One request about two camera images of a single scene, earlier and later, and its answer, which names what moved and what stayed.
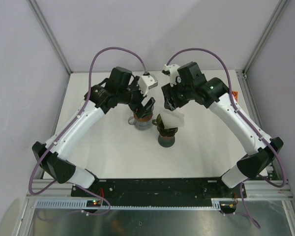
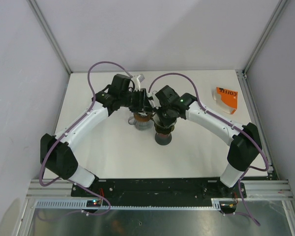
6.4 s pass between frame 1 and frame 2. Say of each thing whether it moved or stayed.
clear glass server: stayed
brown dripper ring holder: stayed
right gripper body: moved
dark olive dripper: moved
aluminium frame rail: stayed
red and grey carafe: moved
